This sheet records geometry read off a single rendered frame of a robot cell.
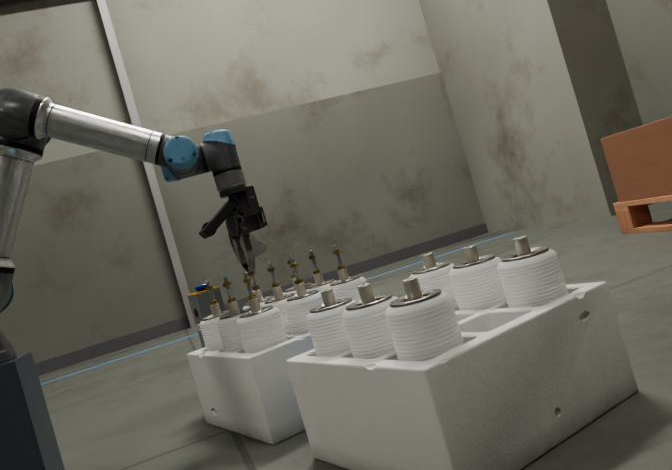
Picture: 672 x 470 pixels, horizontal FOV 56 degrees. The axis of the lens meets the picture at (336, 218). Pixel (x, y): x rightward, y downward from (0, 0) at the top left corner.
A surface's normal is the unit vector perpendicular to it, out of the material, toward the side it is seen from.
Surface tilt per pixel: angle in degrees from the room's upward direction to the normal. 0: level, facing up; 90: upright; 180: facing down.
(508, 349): 90
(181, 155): 90
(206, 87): 90
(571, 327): 90
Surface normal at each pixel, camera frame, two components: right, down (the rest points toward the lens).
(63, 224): 0.26, -0.09
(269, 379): 0.51, -0.16
